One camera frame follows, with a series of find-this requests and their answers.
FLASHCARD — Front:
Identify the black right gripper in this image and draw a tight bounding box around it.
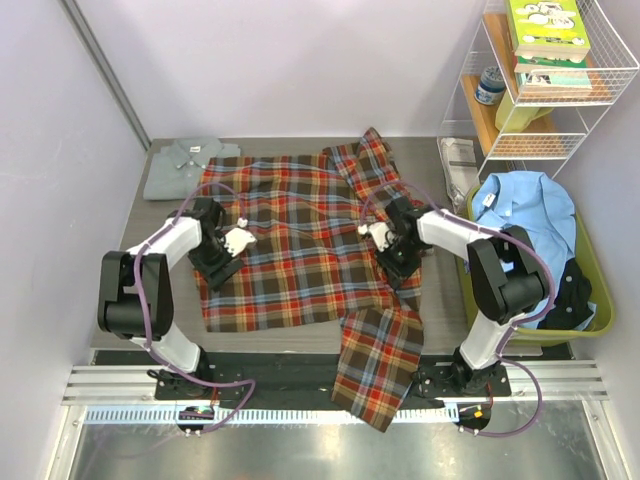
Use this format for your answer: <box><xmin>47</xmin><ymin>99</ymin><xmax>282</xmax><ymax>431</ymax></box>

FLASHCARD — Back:
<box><xmin>373</xmin><ymin>238</ymin><xmax>424</xmax><ymax>292</ymax></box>

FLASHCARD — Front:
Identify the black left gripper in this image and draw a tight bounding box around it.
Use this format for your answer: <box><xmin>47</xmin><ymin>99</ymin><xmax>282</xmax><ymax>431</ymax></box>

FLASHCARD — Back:
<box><xmin>188</xmin><ymin>233</ymin><xmax>243</xmax><ymax>291</ymax></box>

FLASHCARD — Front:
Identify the red brown plaid shirt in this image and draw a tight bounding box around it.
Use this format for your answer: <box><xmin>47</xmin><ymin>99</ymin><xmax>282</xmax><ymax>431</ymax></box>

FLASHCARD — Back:
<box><xmin>195</xmin><ymin>129</ymin><xmax>424</xmax><ymax>431</ymax></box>

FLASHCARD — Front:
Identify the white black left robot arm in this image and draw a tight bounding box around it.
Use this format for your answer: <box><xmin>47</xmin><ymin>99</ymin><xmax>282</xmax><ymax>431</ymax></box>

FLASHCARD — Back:
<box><xmin>97</xmin><ymin>198</ymin><xmax>256</xmax><ymax>399</ymax></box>

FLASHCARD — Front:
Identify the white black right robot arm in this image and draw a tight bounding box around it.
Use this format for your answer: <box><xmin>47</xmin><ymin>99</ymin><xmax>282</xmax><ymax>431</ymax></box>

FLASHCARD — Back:
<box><xmin>358</xmin><ymin>197</ymin><xmax>554</xmax><ymax>395</ymax></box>

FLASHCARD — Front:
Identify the folded grey shirt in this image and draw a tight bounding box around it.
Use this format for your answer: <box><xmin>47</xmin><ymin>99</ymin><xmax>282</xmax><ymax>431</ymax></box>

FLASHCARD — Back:
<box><xmin>143</xmin><ymin>137</ymin><xmax>241</xmax><ymax>201</ymax></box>

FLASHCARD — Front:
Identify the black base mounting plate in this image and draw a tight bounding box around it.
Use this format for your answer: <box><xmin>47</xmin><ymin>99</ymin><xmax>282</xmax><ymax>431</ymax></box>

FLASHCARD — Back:
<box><xmin>95</xmin><ymin>350</ymin><xmax>511</xmax><ymax>409</ymax></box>

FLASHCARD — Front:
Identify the clear plastic bag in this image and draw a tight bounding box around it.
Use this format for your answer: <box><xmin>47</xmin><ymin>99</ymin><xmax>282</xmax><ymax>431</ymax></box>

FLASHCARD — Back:
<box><xmin>438</xmin><ymin>137</ymin><xmax>480</xmax><ymax>211</ymax></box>

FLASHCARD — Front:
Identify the light blue shirt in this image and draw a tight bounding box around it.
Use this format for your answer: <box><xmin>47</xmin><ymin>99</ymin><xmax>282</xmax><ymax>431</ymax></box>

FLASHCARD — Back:
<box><xmin>471</xmin><ymin>171</ymin><xmax>577</xmax><ymax>287</ymax></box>

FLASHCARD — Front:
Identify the black garment in basket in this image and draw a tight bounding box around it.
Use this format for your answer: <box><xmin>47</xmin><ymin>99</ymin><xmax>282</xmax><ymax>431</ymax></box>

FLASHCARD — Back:
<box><xmin>538</xmin><ymin>258</ymin><xmax>597</xmax><ymax>331</ymax></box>

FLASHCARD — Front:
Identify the yellow green cloth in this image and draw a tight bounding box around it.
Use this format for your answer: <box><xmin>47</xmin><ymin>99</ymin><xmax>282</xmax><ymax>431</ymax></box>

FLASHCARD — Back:
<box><xmin>494</xmin><ymin>93</ymin><xmax>554</xmax><ymax>133</ymax></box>

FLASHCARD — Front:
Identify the green laundry basket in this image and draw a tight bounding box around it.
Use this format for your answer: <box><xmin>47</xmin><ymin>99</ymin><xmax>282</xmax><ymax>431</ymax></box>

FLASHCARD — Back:
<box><xmin>452</xmin><ymin>184</ymin><xmax>614</xmax><ymax>347</ymax></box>

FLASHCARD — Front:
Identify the blue white jar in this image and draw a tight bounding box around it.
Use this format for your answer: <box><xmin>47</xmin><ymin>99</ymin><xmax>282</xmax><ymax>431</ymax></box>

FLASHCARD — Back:
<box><xmin>474</xmin><ymin>66</ymin><xmax>506</xmax><ymax>106</ymax></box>

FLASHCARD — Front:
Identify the green top book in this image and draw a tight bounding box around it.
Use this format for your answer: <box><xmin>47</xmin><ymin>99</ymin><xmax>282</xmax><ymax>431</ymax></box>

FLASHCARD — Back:
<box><xmin>504</xmin><ymin>0</ymin><xmax>591</xmax><ymax>62</ymax></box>

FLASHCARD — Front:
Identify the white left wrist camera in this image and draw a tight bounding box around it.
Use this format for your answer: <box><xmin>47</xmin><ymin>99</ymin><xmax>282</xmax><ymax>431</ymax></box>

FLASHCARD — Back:
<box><xmin>223</xmin><ymin>217</ymin><xmax>257</xmax><ymax>258</ymax></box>

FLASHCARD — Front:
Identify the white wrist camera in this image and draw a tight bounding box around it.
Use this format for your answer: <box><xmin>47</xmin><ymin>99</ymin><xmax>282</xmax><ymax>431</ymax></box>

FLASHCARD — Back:
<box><xmin>223</xmin><ymin>217</ymin><xmax>257</xmax><ymax>258</ymax></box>
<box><xmin>357</xmin><ymin>222</ymin><xmax>395</xmax><ymax>252</ymax></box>

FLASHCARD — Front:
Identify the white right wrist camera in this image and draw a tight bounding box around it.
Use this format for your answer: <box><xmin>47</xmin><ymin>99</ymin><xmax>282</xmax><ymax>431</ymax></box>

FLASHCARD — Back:
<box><xmin>357</xmin><ymin>222</ymin><xmax>395</xmax><ymax>252</ymax></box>

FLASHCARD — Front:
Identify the aluminium frame rail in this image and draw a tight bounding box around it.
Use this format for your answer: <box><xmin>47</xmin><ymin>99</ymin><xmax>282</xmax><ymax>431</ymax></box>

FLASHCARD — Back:
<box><xmin>62</xmin><ymin>360</ymin><xmax>609</xmax><ymax>405</ymax></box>

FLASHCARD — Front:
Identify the white slotted cable duct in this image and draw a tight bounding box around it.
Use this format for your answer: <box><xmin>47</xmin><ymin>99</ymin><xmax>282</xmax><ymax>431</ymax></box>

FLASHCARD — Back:
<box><xmin>82</xmin><ymin>404</ymin><xmax>460</xmax><ymax>426</ymax></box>

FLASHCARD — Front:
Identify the white wire shelf rack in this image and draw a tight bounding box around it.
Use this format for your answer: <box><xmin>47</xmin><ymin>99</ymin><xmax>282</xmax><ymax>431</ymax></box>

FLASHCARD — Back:
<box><xmin>438</xmin><ymin>1</ymin><xmax>639</xmax><ymax>179</ymax></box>

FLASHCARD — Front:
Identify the grey wall corner strip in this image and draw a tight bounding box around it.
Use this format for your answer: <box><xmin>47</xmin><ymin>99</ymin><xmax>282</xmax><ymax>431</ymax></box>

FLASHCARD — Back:
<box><xmin>58</xmin><ymin>0</ymin><xmax>151</xmax><ymax>150</ymax></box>

